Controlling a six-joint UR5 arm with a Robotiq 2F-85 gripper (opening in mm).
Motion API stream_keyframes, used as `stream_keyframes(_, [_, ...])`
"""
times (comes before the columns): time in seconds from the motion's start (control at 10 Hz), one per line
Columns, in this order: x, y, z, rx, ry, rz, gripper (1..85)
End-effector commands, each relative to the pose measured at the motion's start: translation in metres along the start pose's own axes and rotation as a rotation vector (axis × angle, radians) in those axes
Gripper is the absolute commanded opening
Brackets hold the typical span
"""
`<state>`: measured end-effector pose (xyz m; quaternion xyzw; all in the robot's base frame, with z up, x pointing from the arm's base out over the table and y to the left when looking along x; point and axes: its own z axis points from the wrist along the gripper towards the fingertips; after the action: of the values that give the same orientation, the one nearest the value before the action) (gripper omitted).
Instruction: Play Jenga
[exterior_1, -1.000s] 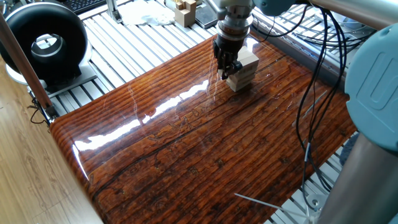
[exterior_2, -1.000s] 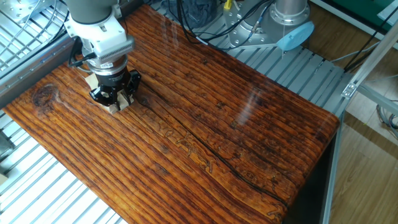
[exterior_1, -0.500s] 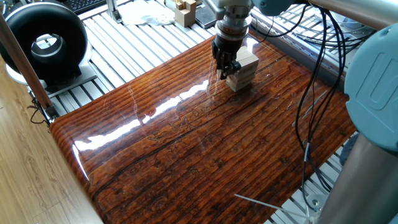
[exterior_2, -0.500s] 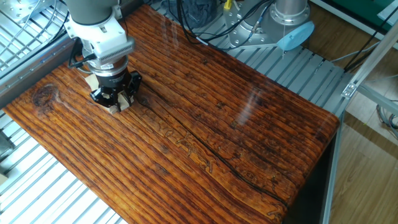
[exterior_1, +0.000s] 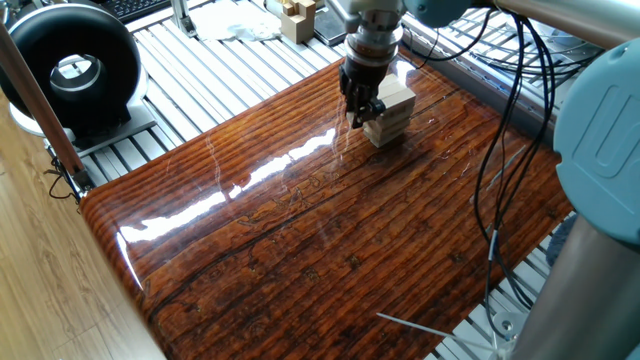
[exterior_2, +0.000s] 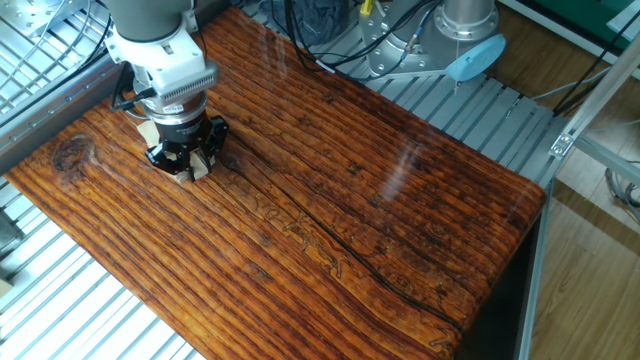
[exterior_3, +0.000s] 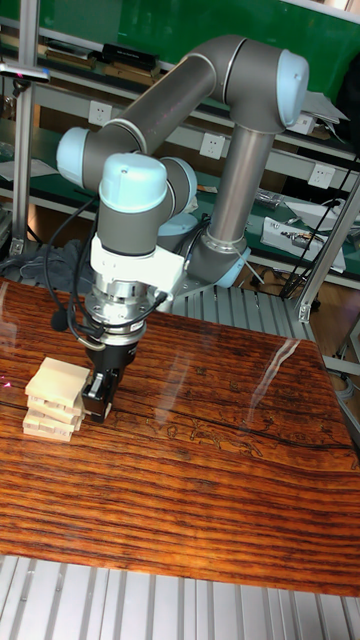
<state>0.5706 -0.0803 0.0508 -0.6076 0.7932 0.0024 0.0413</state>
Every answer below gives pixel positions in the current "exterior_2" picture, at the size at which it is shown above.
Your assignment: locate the protruding wooden jenga block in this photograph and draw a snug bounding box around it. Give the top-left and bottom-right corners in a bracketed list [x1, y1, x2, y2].
[190, 152, 209, 181]

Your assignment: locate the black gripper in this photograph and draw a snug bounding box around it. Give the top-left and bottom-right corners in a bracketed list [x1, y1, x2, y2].
[144, 113, 230, 178]

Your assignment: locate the wooden jenga block tower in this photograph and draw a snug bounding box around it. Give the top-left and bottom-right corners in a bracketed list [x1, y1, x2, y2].
[136, 118, 217, 184]

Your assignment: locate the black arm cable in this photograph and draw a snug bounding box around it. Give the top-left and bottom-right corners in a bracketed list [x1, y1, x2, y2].
[109, 0, 441, 122]

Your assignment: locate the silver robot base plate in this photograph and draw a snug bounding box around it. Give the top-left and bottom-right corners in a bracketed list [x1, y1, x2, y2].
[358, 4, 451, 80]

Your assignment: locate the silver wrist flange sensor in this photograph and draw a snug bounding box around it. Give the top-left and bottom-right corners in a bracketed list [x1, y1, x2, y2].
[137, 92, 209, 127]

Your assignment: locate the metal wire grid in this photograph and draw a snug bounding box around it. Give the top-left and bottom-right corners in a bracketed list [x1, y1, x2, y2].
[0, 0, 119, 117]

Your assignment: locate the coloured wire bundle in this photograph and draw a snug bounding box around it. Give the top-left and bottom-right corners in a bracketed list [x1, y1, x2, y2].
[603, 159, 640, 225]

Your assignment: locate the green panel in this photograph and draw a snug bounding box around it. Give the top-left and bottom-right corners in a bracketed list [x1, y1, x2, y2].
[532, 0, 640, 51]

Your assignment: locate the silver corner bracket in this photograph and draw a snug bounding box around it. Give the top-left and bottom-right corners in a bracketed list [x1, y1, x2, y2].
[548, 130, 576, 160]

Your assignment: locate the silver perforated plate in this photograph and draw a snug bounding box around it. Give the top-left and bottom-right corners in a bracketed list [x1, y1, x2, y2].
[0, 0, 89, 39]

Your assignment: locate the grey table frame rail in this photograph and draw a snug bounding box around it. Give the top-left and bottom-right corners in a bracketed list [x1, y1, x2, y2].
[517, 184, 554, 360]

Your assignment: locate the aluminium frame crossbar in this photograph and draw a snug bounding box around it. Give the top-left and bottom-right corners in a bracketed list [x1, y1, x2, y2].
[574, 135, 640, 187]

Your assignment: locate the aluminium frame post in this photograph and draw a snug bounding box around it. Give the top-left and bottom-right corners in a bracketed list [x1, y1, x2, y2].
[564, 34, 640, 147]

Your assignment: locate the grey aluminium beam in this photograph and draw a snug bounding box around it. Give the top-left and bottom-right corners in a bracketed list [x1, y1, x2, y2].
[0, 49, 129, 174]

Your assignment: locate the white zip tie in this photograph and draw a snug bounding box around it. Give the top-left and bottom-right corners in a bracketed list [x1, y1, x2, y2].
[453, 39, 462, 95]

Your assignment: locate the dark grey cloth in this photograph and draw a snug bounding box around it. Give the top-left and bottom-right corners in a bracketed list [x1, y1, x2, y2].
[289, 0, 352, 47]

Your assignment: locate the grey sheathed cable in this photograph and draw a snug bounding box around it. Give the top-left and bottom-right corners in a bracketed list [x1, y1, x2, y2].
[319, 27, 441, 71]

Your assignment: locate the black cable along grid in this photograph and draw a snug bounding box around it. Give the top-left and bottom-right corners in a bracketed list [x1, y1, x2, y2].
[73, 19, 115, 76]

